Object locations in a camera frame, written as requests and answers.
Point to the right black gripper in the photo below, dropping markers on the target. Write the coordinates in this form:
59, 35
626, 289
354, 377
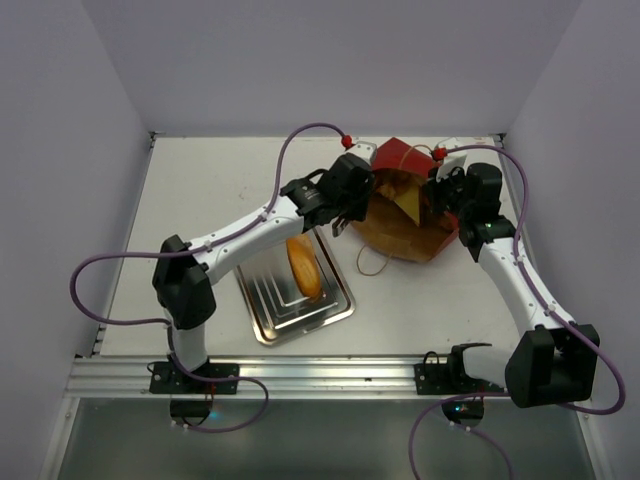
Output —
445, 189

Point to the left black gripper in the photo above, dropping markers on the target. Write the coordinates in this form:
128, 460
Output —
359, 211

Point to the red paper bag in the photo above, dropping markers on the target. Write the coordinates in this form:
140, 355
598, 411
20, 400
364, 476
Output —
399, 223

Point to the long bread loaf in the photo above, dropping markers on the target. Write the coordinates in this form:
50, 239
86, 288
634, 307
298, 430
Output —
301, 257

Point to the metal tongs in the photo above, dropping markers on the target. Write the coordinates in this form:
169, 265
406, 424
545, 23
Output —
339, 224

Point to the round flower bread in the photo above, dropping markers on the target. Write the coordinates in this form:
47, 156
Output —
391, 183

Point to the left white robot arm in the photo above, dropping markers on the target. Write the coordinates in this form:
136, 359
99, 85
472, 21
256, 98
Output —
185, 274

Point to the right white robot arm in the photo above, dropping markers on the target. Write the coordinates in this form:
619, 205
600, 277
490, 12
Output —
552, 363

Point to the yellow triangular sandwich bread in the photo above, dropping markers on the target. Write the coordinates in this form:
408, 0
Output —
408, 198

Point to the metal tray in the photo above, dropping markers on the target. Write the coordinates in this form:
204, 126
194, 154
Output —
279, 312

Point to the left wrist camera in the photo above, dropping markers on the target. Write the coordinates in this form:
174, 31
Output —
362, 149

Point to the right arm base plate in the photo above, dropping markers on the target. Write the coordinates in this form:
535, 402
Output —
442, 374

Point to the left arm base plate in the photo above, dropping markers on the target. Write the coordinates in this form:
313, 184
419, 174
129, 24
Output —
209, 379

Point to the aluminium mounting rail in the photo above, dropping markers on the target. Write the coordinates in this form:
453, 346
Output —
286, 377

